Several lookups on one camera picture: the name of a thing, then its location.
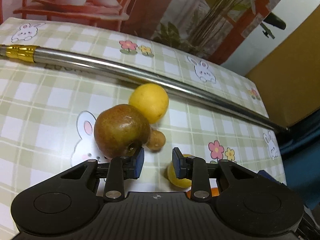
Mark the small yellow green fruit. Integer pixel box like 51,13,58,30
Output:
167,161,191,189

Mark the small brown kiwi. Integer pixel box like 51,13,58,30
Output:
146,129,166,152

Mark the orange mandarin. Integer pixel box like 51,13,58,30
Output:
187,187,220,198

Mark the yellow lemon back left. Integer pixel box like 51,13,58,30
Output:
129,83,169,124

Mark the plaid bunny tablecloth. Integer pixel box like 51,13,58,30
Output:
1,18,286,239

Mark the brown wooden board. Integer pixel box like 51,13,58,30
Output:
246,8,319,127

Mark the steel gold telescopic pole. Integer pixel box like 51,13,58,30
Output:
1,44,289,133

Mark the printed room backdrop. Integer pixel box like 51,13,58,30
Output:
1,0,286,64

